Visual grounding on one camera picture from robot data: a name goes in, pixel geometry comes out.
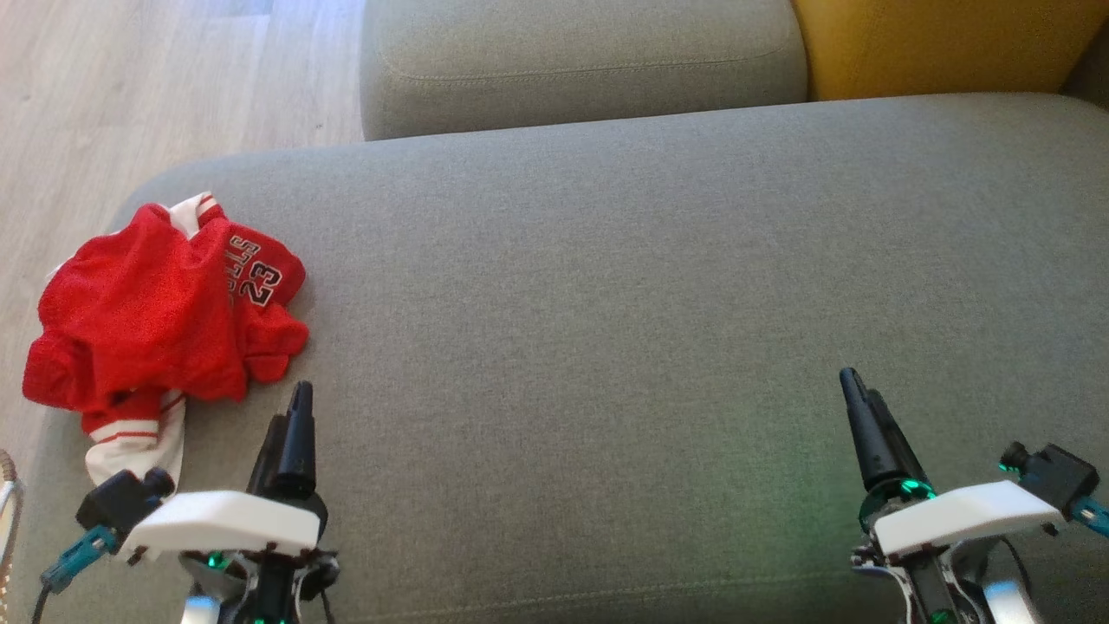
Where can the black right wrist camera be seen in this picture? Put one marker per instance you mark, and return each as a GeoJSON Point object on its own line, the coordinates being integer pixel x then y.
{"type": "Point", "coordinates": [1057, 477]}

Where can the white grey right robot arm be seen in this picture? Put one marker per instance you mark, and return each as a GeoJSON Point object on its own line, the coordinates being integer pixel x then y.
{"type": "Point", "coordinates": [1009, 605]}

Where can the laundry basket rim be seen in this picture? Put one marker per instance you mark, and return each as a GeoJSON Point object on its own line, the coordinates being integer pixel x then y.
{"type": "Point", "coordinates": [9, 520]}

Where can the red shorts with 23 print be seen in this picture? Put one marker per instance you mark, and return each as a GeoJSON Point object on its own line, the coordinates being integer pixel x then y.
{"type": "Point", "coordinates": [139, 321]}

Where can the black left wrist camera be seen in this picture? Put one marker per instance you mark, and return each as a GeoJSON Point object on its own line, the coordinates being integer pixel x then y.
{"type": "Point", "coordinates": [121, 503]}

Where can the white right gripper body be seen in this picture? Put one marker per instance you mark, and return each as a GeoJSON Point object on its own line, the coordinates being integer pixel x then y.
{"type": "Point", "coordinates": [953, 516]}

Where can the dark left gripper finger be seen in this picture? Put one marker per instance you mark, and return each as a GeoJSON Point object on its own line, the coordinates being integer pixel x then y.
{"type": "Point", "coordinates": [299, 451]}
{"type": "Point", "coordinates": [270, 459]}

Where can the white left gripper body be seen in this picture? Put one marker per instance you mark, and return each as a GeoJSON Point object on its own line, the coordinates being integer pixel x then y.
{"type": "Point", "coordinates": [225, 520]}

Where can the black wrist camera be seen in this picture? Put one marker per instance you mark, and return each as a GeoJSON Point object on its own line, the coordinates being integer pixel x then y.
{"type": "Point", "coordinates": [1057, 477]}
{"type": "Point", "coordinates": [121, 503]}

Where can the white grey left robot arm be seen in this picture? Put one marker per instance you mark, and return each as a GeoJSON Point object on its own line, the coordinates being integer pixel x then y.
{"type": "Point", "coordinates": [199, 611]}

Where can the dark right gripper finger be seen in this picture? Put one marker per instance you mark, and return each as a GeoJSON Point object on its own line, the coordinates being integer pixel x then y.
{"type": "Point", "coordinates": [871, 442]}
{"type": "Point", "coordinates": [901, 442]}

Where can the red jersey with white sleeves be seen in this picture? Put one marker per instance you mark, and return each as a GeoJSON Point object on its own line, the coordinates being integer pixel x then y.
{"type": "Point", "coordinates": [134, 446]}

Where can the grey sofa seat cushion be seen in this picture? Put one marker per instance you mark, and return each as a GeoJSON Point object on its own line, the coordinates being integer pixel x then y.
{"type": "Point", "coordinates": [606, 347]}

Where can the yellow sofa cushion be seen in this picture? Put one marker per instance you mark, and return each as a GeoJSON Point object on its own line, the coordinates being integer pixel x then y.
{"type": "Point", "coordinates": [936, 43]}

